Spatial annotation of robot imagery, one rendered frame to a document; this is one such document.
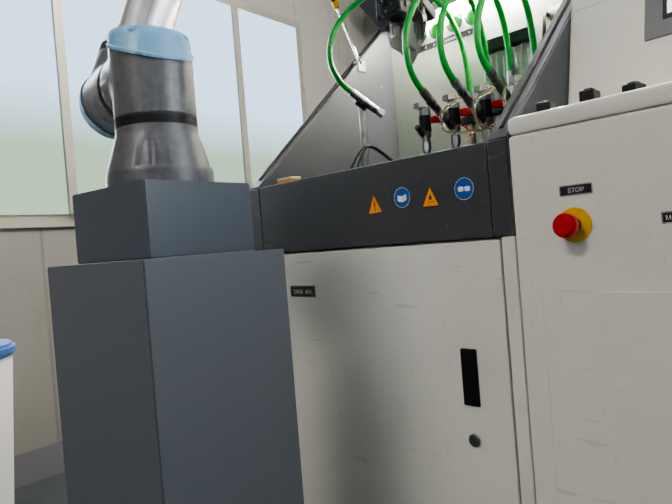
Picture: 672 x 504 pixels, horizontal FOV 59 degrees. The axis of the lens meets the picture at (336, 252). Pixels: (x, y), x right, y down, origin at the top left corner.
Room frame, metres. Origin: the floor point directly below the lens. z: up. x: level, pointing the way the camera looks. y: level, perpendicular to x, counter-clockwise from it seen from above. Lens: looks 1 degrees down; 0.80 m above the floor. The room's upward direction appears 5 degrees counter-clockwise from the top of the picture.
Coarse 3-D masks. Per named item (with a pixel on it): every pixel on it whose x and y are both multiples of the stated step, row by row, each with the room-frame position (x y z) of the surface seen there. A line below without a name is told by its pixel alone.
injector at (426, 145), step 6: (426, 108) 1.38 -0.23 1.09; (420, 114) 1.39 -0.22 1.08; (426, 114) 1.38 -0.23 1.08; (420, 120) 1.39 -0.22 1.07; (426, 120) 1.38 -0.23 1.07; (420, 126) 1.37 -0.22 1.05; (426, 126) 1.38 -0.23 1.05; (420, 132) 1.38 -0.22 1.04; (426, 132) 1.39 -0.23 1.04; (426, 138) 1.39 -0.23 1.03; (426, 144) 1.39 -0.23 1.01; (426, 150) 1.39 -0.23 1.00
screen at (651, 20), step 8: (648, 0) 1.05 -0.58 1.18; (656, 0) 1.04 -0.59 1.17; (664, 0) 1.03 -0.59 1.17; (648, 8) 1.05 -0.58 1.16; (656, 8) 1.04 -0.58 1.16; (664, 8) 1.03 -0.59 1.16; (648, 16) 1.04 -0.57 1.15; (656, 16) 1.03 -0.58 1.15; (664, 16) 1.02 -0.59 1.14; (648, 24) 1.04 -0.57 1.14; (656, 24) 1.03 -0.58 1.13; (664, 24) 1.02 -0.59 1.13; (648, 32) 1.04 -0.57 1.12; (656, 32) 1.03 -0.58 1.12; (664, 32) 1.02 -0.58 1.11; (648, 40) 1.04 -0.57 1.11
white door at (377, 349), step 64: (320, 256) 1.30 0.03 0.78; (384, 256) 1.17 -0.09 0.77; (448, 256) 1.06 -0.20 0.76; (320, 320) 1.31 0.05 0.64; (384, 320) 1.18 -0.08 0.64; (448, 320) 1.07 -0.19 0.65; (320, 384) 1.32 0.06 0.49; (384, 384) 1.19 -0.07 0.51; (448, 384) 1.08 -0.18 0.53; (512, 384) 0.99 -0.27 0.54; (320, 448) 1.33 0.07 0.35; (384, 448) 1.20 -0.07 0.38; (448, 448) 1.08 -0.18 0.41; (512, 448) 0.99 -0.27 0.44
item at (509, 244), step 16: (464, 240) 1.06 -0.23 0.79; (480, 240) 1.03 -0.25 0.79; (512, 240) 0.97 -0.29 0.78; (512, 256) 0.97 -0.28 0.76; (512, 272) 0.97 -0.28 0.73; (512, 288) 0.97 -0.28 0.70; (512, 304) 0.98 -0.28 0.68; (512, 320) 0.98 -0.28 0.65; (512, 336) 0.98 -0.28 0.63; (512, 352) 0.98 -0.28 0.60; (512, 368) 0.98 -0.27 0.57; (528, 400) 0.97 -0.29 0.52; (528, 416) 0.97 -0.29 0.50; (528, 432) 0.97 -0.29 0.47; (528, 448) 0.97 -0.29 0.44; (528, 464) 0.97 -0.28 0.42; (528, 480) 0.97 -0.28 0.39; (528, 496) 0.97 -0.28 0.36
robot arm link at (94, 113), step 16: (128, 0) 0.98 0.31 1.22; (144, 0) 0.97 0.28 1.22; (160, 0) 0.98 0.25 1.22; (176, 0) 1.01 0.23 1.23; (128, 16) 0.97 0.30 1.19; (144, 16) 0.97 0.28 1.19; (160, 16) 0.98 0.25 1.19; (176, 16) 1.02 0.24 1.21; (96, 64) 0.95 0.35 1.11; (96, 80) 0.90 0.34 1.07; (80, 96) 0.97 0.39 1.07; (96, 96) 0.91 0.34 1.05; (96, 112) 0.93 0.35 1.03; (96, 128) 0.98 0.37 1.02; (112, 128) 0.95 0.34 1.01
